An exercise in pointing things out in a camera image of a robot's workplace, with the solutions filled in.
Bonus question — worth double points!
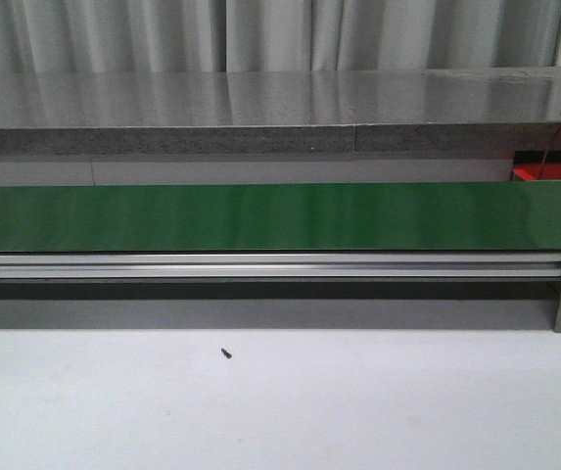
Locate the green conveyor belt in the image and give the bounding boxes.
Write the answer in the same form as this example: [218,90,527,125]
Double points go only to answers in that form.
[0,181,561,253]

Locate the grey stone counter shelf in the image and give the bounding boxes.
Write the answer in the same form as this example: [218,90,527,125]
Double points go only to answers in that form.
[0,68,561,156]

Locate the red plastic tray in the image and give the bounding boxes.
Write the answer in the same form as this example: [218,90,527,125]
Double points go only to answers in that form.
[511,151,561,181]

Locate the grey pleated curtain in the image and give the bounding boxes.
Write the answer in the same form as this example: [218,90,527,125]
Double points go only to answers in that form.
[0,1,561,73]

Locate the aluminium conveyor side rail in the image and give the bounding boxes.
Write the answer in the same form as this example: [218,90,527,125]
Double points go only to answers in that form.
[0,253,561,280]

